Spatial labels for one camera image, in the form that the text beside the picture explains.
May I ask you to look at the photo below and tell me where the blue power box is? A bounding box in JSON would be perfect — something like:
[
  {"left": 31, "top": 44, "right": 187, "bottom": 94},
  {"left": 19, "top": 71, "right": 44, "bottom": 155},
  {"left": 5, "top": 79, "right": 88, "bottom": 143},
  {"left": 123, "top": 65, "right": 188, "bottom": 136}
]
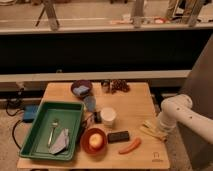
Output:
[{"left": 22, "top": 105, "right": 38, "bottom": 123}]

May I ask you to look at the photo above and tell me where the grey folded cloth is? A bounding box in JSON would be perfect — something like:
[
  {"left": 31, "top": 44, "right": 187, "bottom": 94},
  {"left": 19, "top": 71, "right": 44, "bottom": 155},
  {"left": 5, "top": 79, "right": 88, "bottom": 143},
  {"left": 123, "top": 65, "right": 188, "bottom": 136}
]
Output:
[{"left": 49, "top": 128, "right": 69, "bottom": 154}]

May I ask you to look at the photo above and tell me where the dark purple bowl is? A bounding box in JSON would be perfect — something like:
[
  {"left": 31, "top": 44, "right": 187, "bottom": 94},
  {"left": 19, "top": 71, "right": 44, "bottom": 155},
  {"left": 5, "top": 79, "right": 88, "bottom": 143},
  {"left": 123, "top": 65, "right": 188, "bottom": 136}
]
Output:
[{"left": 71, "top": 80, "right": 93, "bottom": 98}]

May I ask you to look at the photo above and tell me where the bunch of dark grapes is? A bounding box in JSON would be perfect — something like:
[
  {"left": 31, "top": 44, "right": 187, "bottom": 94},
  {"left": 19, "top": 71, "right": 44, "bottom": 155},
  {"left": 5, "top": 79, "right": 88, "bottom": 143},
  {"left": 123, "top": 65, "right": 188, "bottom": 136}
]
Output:
[{"left": 111, "top": 79, "right": 130, "bottom": 93}]

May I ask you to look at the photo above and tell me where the small black box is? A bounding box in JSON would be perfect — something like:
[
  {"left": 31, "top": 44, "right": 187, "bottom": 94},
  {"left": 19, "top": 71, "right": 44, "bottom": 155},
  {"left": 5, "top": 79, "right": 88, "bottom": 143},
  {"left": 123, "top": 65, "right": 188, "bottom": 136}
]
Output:
[{"left": 94, "top": 112, "right": 102, "bottom": 123}]

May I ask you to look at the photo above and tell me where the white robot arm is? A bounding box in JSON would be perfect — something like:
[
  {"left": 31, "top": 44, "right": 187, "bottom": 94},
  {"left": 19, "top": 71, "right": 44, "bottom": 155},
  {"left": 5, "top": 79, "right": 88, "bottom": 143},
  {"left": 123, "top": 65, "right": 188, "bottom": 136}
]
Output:
[{"left": 157, "top": 94, "right": 213, "bottom": 144}]

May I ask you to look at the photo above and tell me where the yellow apple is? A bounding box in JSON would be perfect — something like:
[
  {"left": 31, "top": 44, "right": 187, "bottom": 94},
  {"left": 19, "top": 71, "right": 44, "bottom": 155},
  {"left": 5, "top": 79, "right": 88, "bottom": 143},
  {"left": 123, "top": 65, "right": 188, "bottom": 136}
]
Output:
[{"left": 89, "top": 134, "right": 103, "bottom": 149}]

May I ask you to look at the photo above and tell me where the red plate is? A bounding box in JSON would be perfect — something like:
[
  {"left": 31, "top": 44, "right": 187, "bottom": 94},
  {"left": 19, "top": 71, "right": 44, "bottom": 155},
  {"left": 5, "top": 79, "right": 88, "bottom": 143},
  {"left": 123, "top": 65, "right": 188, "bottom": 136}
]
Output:
[{"left": 80, "top": 128, "right": 107, "bottom": 155}]

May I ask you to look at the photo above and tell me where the black cable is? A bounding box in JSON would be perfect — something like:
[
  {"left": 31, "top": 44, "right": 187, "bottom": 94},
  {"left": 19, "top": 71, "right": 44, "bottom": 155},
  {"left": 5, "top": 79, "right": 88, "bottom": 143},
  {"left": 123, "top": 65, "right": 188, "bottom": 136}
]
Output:
[{"left": 11, "top": 119, "right": 25, "bottom": 150}]

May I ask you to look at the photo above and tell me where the orange carrot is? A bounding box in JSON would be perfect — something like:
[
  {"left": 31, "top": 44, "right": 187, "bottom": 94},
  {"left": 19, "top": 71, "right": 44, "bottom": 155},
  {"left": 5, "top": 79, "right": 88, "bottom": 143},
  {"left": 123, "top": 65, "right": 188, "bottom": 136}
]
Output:
[{"left": 118, "top": 138, "right": 142, "bottom": 154}]

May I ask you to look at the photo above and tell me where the white paper cup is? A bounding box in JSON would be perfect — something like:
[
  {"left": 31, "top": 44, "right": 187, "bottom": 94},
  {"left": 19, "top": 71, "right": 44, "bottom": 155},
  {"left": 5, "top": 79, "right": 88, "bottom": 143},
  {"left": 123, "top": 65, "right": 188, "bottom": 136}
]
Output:
[{"left": 100, "top": 107, "right": 117, "bottom": 127}]

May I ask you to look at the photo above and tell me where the green plastic tray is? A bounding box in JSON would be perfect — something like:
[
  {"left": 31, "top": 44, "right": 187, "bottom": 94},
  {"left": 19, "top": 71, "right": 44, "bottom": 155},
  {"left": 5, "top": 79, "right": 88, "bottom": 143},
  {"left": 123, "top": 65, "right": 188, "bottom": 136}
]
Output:
[{"left": 20, "top": 101, "right": 84, "bottom": 161}]

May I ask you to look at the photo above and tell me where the wooden table board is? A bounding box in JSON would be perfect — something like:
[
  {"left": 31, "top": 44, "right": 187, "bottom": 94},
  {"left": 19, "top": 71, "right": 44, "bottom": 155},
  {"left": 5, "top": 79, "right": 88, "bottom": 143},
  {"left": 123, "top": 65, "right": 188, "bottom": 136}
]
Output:
[{"left": 17, "top": 83, "right": 170, "bottom": 169}]

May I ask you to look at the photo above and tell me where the blue cloth in bowl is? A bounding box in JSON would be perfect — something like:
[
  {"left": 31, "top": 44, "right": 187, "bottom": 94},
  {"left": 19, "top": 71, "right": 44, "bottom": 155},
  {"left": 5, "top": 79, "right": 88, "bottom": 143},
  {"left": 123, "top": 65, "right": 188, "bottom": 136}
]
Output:
[{"left": 73, "top": 85, "right": 89, "bottom": 96}]

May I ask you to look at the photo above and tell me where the black rectangular sponge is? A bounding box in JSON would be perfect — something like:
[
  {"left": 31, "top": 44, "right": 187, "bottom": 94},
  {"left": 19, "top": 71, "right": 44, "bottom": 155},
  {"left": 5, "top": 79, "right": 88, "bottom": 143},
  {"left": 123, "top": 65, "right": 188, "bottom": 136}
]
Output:
[{"left": 107, "top": 131, "right": 130, "bottom": 143}]

